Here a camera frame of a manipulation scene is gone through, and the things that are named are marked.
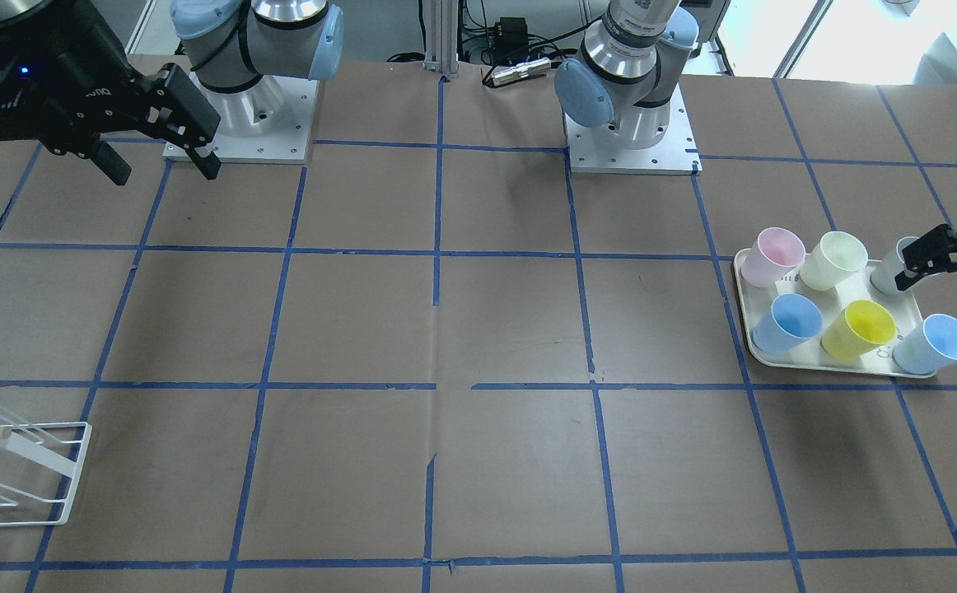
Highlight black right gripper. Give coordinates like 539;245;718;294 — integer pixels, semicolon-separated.
0;1;222;185

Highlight yellow plastic cup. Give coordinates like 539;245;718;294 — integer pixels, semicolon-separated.
820;299;897;362

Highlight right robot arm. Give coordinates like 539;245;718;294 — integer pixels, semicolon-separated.
0;1;343;185

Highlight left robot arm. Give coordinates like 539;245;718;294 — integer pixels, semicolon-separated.
554;1;957;292

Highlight grey plastic cup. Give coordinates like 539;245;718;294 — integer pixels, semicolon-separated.
870;236;922;297

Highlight light blue plastic cup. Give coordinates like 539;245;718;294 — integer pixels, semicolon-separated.
892;314;957;376

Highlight pale green plastic cup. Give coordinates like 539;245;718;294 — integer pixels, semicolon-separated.
799;231;869;292

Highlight pink plastic cup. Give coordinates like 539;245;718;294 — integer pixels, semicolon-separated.
740;226;807;288

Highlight cream serving tray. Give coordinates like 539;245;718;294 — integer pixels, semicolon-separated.
732;247;941;380

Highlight black power adapter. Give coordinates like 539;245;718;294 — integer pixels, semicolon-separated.
493;16;529;52

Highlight silver metal cylinder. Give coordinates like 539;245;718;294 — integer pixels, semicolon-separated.
482;58;553;89

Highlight aluminium frame post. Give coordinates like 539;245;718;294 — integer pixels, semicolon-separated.
421;0;460;78

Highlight white wire cup rack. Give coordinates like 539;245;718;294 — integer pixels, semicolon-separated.
0;403;93;528

